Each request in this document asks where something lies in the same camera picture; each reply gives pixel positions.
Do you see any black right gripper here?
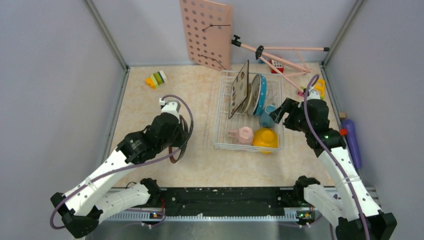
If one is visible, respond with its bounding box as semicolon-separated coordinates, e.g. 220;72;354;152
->
270;97;313;134

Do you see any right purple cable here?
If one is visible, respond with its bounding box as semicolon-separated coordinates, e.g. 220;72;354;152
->
303;74;370;240

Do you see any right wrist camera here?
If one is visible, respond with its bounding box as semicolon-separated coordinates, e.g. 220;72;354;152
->
306;88;321;101

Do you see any red white toy block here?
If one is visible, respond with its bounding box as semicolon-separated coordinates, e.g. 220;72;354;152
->
269;59;284;74

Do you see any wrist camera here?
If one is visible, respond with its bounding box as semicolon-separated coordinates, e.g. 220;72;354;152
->
159;99;181;118
306;88;321;101

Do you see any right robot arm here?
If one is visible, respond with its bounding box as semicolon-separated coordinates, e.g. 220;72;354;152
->
269;98;397;240

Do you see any pink tripod stand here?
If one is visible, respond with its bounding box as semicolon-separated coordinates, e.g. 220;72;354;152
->
231;35;331;93

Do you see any pink white mug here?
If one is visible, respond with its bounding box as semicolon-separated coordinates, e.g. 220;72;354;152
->
227;126;254;145

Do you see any dark red round plate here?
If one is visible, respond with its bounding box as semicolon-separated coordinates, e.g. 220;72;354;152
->
168;119;194;164

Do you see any blue floral mug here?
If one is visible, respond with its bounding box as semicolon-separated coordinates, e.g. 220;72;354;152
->
258;104;277;129

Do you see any square black-rimmed plate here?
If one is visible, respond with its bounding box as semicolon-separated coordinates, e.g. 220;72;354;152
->
228;60;250;120

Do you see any purple flashlight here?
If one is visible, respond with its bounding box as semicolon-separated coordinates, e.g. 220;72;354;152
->
339;119;362;170

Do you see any white wire dish rack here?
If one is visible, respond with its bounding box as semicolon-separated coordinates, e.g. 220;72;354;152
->
212;69;284;154

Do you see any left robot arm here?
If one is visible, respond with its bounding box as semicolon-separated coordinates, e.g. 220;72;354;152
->
50;112;194;239

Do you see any pink pegboard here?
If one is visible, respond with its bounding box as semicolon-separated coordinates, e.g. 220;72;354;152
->
179;0;234;71

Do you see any round printed white plate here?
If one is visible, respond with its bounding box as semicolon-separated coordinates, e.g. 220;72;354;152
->
246;74;260;116

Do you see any yellow toy frame block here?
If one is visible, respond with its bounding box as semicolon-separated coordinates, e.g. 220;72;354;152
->
313;78;326;100

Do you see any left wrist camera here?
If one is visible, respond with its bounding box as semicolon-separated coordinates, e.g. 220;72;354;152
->
159;99;181;118

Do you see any yellow green toy block stack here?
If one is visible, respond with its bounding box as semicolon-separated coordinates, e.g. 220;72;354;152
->
145;70;167;89

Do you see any yellow ribbed bowl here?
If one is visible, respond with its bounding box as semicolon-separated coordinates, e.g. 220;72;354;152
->
252;128;280;154

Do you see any blue polka dot plate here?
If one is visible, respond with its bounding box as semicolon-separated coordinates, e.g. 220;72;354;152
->
253;74;267;116

